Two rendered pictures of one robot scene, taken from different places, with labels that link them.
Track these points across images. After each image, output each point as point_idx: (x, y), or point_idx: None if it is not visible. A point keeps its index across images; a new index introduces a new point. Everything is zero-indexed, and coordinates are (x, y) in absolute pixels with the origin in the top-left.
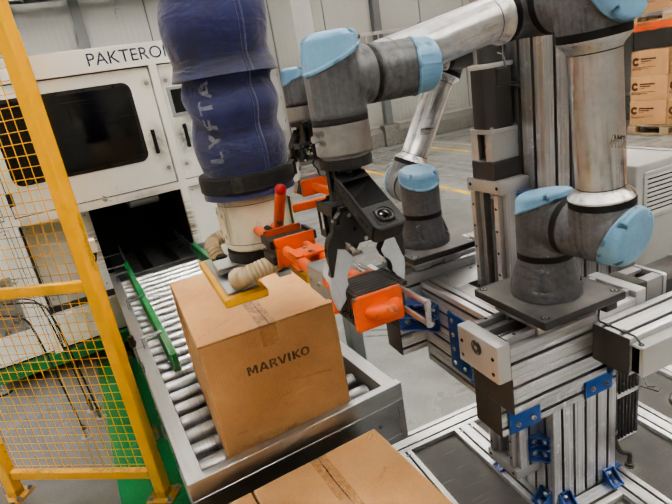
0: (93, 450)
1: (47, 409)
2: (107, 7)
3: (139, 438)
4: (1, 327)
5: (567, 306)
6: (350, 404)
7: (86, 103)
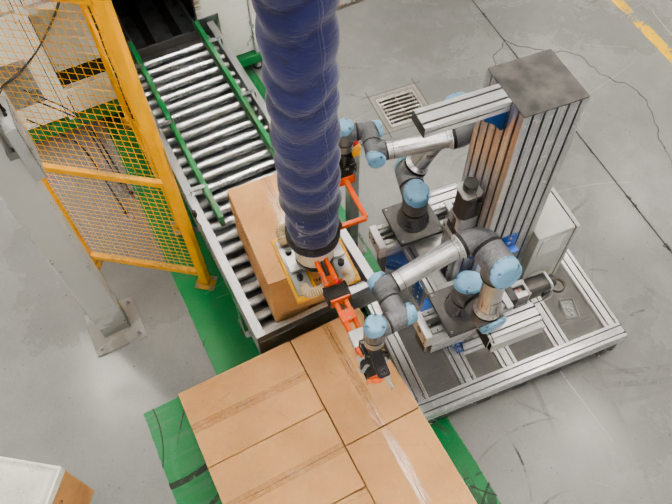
0: (138, 232)
1: (80, 178)
2: None
3: (194, 259)
4: (21, 100)
5: (465, 325)
6: None
7: None
